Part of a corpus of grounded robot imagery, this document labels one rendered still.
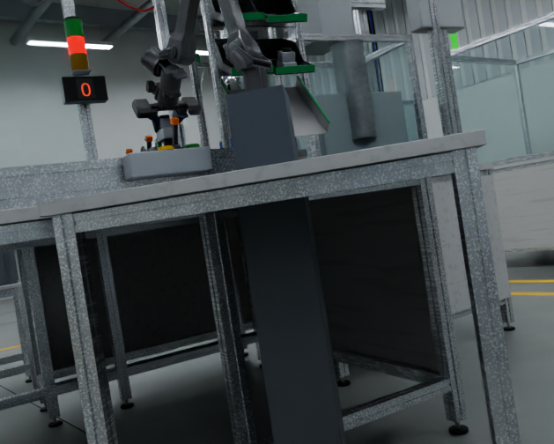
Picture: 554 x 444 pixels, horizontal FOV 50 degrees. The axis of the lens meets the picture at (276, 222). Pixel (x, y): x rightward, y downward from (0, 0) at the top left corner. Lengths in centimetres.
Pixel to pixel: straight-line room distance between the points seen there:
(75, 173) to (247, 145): 42
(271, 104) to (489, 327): 68
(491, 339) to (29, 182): 105
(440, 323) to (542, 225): 348
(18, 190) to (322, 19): 186
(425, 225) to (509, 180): 358
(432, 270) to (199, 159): 82
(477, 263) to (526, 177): 417
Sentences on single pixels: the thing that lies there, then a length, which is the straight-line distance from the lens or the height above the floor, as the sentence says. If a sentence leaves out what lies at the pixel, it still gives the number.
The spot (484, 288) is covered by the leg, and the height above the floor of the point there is 56.
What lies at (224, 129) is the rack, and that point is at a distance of 185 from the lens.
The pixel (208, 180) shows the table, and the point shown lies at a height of 85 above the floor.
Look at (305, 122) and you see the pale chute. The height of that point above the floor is 104.
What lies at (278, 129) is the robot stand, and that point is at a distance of 140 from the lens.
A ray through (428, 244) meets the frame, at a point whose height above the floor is 60.
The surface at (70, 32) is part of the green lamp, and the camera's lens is 187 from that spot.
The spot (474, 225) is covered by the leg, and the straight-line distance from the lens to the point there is 119.
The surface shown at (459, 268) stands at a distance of 299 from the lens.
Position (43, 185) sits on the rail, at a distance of 147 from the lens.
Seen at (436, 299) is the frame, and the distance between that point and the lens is 191.
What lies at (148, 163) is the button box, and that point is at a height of 93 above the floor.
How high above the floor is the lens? 76
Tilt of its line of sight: 1 degrees down
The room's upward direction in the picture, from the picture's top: 9 degrees counter-clockwise
